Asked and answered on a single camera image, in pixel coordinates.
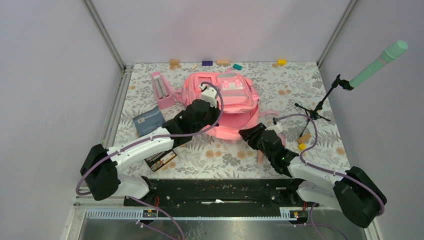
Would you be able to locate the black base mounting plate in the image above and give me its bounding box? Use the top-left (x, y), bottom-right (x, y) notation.
top-left (141, 179), bottom-right (313, 218)

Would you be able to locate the yellow cube near tripod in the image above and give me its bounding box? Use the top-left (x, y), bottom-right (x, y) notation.
top-left (297, 143), bottom-right (307, 151)

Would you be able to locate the wooden block back left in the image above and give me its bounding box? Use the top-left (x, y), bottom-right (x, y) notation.
top-left (169, 59), bottom-right (180, 67)

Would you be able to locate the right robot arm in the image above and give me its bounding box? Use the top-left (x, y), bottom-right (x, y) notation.
top-left (239, 123), bottom-right (387, 228)

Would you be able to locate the wooden block back centre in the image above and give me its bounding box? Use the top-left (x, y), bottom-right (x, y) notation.
top-left (216, 59), bottom-right (231, 66)

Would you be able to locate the teal toy block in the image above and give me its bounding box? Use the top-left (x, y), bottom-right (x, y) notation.
top-left (232, 64), bottom-right (243, 70)

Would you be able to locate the aluminium frame rail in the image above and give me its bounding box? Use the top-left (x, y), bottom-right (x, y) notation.
top-left (82, 0), bottom-right (134, 147)

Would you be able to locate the yellow toy block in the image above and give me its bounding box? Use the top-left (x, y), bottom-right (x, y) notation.
top-left (277, 59), bottom-right (287, 66)

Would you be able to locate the blue Nineteen Eighty-Four book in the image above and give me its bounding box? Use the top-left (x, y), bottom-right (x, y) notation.
top-left (132, 106), bottom-right (165, 138)

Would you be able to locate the mint green microphone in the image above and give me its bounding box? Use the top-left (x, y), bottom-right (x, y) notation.
top-left (349, 40), bottom-right (409, 88)

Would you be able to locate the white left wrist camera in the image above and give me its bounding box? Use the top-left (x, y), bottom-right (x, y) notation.
top-left (199, 82), bottom-right (219, 108)

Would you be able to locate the pink student backpack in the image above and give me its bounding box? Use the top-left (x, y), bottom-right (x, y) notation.
top-left (171, 71), bottom-right (280, 142)

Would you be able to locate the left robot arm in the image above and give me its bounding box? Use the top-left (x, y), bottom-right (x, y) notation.
top-left (75, 98), bottom-right (223, 206)

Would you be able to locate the purple toy brick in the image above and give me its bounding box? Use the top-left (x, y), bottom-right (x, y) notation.
top-left (201, 60), bottom-right (214, 67)

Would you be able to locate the black paperback book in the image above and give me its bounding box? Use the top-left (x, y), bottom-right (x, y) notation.
top-left (144, 150), bottom-right (177, 172)

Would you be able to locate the pink metronome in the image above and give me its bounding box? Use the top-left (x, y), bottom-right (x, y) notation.
top-left (151, 71), bottom-right (176, 110)

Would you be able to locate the floral patterned table mat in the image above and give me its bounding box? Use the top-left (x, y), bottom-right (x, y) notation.
top-left (113, 61), bottom-right (351, 179)

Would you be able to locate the black microphone tripod stand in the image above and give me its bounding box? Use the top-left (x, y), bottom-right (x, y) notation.
top-left (294, 74), bottom-right (354, 122)

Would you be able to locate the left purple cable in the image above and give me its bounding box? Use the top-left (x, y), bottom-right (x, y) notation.
top-left (75, 81), bottom-right (225, 240)

